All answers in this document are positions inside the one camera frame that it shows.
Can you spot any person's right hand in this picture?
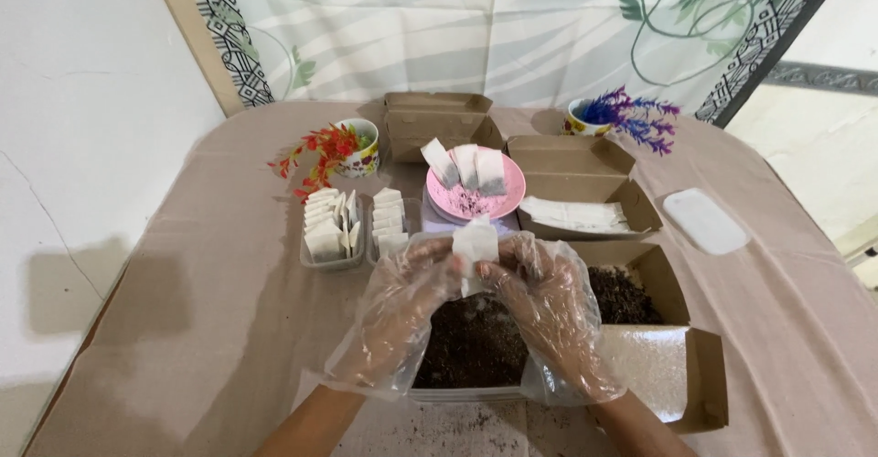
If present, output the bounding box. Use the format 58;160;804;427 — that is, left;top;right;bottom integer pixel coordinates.
478;232;626;407

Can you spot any white tea bag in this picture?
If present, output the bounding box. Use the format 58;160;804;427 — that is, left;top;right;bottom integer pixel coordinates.
420;137;461;189
452;215;500;299
475;147;508;196
450;143;482;191

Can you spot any stack of flat white bags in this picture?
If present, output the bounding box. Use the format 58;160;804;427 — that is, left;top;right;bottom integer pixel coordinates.
519;195;631;234

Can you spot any floral cup with blue rim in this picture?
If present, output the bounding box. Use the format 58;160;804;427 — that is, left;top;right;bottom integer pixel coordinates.
563;97;613;137

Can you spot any clear plastic tea tub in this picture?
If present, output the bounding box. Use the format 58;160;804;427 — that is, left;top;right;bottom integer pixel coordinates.
409;291;530;403

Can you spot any heap of loose dark tea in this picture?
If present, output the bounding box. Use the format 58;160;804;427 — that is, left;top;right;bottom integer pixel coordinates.
413;294;529;389

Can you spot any white kitchen scale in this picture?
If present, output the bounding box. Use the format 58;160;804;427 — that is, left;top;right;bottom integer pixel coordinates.
420;188;522;236

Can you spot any tan wooden board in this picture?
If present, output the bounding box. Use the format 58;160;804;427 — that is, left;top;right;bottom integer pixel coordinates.
145;0;246;118

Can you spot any open brown box, foil lid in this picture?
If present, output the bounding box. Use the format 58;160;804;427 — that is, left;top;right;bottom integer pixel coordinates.
567;240;730;435

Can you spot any white curtain with green leaves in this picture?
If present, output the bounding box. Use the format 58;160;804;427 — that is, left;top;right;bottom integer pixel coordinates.
178;0;856;126

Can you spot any row of filled tea bags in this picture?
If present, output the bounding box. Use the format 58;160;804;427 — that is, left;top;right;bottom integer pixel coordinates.
303;187;362;263
371;187;410;259

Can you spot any person's left hand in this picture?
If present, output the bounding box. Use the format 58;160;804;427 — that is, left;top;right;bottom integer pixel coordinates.
324;237;469;403

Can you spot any filled white tea bag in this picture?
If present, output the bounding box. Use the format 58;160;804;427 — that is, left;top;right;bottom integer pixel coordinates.
475;147;508;196
450;143;482;191
420;137;461;189

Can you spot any floral cup with green filling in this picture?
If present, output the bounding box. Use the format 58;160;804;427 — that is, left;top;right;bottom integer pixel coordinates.
333;118;381;179

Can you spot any white plastic lid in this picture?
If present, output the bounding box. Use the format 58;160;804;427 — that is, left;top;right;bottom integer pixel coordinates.
662;187;750;257

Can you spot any red artificial plant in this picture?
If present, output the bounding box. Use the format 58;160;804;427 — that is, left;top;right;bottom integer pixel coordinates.
267;123;362;203

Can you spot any purple artificial plant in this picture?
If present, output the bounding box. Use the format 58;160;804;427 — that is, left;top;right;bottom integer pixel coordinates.
582;86;681;156

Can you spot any pink plate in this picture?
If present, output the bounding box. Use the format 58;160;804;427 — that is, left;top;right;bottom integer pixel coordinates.
425;145;527;222

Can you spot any empty brown cardboard box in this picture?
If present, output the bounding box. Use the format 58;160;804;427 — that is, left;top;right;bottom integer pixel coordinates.
383;91;506;164

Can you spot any brown box with paper bags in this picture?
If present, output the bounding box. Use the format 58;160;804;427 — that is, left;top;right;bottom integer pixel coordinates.
507;134;664;240

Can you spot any clear plastic tray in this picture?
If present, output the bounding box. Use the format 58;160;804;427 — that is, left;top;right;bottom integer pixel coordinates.
365;198;423;267
299;195;366;272

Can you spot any loose dark tea in box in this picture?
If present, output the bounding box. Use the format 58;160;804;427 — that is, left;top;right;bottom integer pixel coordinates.
588;266;664;326

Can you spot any beige tablecloth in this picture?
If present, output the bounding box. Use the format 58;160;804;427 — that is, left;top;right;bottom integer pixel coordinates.
22;99;878;457

